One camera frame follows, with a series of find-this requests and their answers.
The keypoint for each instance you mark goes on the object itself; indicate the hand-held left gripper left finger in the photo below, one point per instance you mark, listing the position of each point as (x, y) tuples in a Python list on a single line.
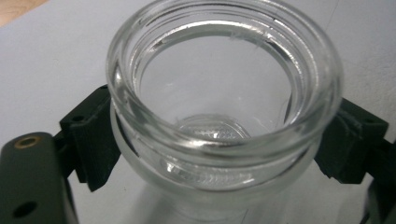
[(90, 140)]

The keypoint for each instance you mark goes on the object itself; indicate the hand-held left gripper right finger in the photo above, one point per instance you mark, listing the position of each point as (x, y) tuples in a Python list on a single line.
[(351, 146)]

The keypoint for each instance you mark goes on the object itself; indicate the clear glass jar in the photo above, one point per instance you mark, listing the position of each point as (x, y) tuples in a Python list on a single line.
[(218, 149)]

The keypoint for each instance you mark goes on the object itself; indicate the wooden table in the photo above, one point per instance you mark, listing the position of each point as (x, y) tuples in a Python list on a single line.
[(15, 9)]

